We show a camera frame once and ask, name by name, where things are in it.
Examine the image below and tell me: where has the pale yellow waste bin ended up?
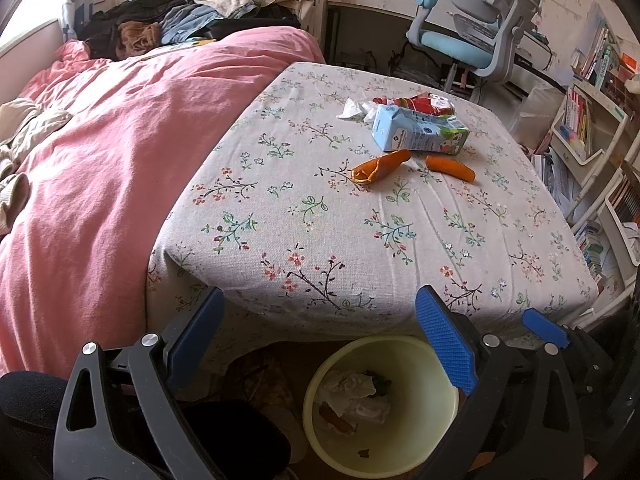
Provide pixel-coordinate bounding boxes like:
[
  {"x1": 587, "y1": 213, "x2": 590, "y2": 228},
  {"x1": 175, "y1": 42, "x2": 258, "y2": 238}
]
[{"x1": 302, "y1": 336, "x2": 460, "y2": 480}]

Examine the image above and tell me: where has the bundle of papers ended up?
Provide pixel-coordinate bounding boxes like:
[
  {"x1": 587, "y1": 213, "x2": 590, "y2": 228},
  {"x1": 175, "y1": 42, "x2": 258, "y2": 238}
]
[{"x1": 532, "y1": 152, "x2": 576, "y2": 211}]

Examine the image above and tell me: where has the pink blanket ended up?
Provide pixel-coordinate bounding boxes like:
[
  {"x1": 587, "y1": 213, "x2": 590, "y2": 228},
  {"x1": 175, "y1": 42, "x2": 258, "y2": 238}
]
[{"x1": 0, "y1": 27, "x2": 326, "y2": 381}]

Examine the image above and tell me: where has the red white snack bag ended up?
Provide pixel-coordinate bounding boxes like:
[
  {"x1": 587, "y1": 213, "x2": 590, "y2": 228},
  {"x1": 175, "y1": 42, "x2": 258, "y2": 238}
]
[{"x1": 372, "y1": 93, "x2": 455, "y2": 117}]

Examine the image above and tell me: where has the hollow orange carrot piece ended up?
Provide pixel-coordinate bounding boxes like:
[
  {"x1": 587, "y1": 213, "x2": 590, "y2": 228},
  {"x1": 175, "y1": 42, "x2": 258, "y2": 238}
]
[{"x1": 351, "y1": 149, "x2": 412, "y2": 184}]

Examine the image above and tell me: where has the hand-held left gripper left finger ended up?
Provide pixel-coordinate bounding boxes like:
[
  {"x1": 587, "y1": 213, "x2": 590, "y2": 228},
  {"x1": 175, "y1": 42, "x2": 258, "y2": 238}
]
[{"x1": 52, "y1": 287, "x2": 226, "y2": 480}]

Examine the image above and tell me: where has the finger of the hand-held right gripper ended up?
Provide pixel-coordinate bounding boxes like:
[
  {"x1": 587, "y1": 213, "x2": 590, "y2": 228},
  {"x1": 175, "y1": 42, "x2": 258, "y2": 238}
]
[{"x1": 522, "y1": 308, "x2": 571, "y2": 350}]

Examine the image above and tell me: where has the light blue drink carton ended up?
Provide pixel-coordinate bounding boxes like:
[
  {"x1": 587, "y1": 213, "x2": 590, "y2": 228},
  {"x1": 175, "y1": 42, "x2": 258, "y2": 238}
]
[{"x1": 371, "y1": 105, "x2": 471, "y2": 155}]

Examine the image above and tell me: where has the row of upright books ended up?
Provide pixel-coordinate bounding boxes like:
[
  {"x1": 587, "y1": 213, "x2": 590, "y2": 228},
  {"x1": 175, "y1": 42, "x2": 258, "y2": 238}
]
[{"x1": 565, "y1": 87, "x2": 592, "y2": 147}]

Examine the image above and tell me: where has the pile of dark clothes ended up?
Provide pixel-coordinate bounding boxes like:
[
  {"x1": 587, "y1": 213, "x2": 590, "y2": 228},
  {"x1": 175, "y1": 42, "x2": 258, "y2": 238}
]
[{"x1": 82, "y1": 0, "x2": 301, "y2": 61}]

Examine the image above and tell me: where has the white tissue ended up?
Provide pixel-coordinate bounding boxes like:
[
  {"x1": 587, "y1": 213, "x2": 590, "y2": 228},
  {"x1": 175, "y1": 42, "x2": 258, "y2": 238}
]
[
  {"x1": 337, "y1": 98, "x2": 381, "y2": 123},
  {"x1": 320, "y1": 371, "x2": 392, "y2": 423}
]

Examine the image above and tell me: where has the white shelf cart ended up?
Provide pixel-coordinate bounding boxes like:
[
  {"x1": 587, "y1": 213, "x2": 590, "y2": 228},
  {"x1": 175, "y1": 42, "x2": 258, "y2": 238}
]
[{"x1": 550, "y1": 75, "x2": 640, "y2": 311}]

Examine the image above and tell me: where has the grey blue office chair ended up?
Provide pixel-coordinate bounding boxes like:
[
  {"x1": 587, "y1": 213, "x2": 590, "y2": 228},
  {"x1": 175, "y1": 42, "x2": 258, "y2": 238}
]
[{"x1": 406, "y1": 0, "x2": 543, "y2": 93}]

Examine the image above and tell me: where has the floral tablecloth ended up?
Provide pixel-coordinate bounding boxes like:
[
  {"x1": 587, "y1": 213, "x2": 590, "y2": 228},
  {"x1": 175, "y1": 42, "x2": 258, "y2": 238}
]
[{"x1": 145, "y1": 62, "x2": 598, "y2": 376}]

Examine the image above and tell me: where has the cream cloth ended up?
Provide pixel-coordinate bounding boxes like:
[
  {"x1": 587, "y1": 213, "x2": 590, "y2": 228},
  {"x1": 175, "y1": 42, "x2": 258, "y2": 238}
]
[{"x1": 0, "y1": 97, "x2": 73, "y2": 241}]

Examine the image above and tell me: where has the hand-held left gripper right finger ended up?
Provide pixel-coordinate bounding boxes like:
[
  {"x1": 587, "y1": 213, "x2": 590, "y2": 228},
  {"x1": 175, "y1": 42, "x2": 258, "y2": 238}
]
[{"x1": 415, "y1": 285, "x2": 586, "y2": 480}]

